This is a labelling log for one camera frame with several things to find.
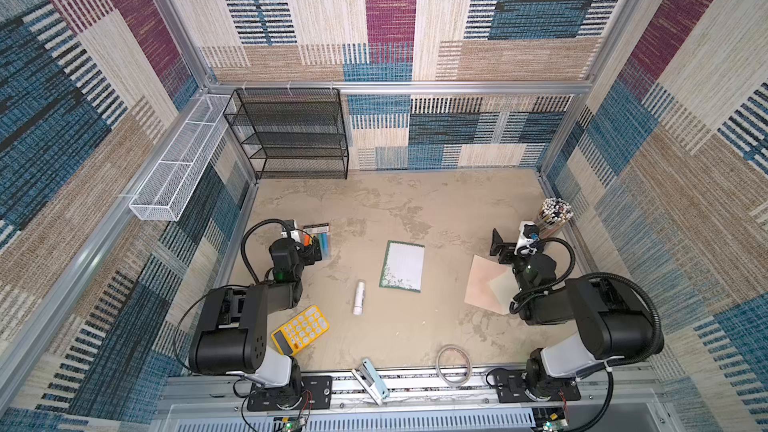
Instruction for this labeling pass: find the cup of pencils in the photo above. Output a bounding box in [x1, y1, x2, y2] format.
[534, 197, 574, 239]

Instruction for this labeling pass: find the pack of coloured markers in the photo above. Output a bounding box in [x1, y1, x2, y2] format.
[301, 223, 331, 262]

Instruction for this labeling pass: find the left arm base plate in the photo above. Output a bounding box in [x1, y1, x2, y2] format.
[245, 375, 333, 412]

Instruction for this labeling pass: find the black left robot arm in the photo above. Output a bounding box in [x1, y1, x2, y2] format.
[182, 218, 320, 410]

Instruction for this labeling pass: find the light blue stapler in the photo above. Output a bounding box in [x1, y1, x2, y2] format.
[351, 358, 390, 406]

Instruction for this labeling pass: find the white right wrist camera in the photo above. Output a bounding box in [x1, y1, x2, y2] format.
[515, 221, 539, 257]

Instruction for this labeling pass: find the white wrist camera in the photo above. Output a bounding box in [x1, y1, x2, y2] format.
[515, 221, 539, 257]
[281, 219, 306, 245]

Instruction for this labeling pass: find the white letter with green border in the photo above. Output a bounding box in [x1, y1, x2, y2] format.
[379, 241, 425, 293]

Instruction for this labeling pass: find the coiled white cable ring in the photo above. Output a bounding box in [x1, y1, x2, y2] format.
[434, 344, 473, 388]

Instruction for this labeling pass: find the pink envelope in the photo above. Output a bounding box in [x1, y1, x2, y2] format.
[464, 255, 519, 315]

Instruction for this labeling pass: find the yellow calculator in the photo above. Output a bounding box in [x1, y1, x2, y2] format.
[272, 306, 330, 356]

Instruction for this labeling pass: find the white wire mesh basket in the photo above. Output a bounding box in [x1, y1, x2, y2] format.
[129, 95, 229, 222]

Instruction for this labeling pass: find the black wire shelf rack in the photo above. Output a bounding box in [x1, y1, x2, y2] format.
[223, 88, 350, 180]

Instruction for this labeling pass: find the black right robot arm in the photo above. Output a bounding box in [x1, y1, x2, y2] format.
[487, 222, 664, 403]

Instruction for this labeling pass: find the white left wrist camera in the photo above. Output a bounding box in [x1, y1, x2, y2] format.
[281, 219, 306, 245]

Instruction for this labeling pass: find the white glue stick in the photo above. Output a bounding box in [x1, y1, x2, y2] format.
[353, 280, 366, 316]

